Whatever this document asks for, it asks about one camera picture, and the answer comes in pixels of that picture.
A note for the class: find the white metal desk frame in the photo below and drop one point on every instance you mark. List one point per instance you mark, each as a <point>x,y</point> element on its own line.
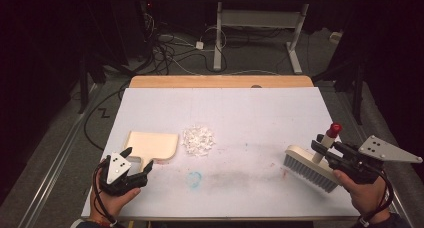
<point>218,38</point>

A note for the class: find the white table cover sheet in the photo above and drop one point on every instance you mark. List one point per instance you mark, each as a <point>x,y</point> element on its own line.
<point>240,114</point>

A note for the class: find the person's right hand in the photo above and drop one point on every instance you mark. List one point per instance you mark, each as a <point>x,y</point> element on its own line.
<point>365,196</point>

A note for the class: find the pile of white paper scraps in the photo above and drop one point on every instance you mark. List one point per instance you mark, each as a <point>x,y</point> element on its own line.
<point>198,140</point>

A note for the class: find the black metal stand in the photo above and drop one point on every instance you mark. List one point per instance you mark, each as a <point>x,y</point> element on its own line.
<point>358,94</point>

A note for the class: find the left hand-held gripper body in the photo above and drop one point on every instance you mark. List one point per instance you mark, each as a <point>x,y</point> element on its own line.
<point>116,166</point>

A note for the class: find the beige plastic dustpan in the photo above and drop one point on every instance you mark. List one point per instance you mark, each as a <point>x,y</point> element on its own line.
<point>154,145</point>

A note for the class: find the white box on floor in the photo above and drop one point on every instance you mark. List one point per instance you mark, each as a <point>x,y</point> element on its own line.
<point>335,37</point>

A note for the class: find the person's left hand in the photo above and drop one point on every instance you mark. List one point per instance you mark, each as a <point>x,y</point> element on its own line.
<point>111,203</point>

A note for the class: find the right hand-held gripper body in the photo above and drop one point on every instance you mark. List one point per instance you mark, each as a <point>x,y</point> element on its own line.
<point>373,153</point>

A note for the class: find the metal floor rail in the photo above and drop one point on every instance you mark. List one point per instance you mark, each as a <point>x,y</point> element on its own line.
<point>56,154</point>

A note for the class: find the white power adapter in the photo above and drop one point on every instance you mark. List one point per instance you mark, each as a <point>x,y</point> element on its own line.
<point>199,45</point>

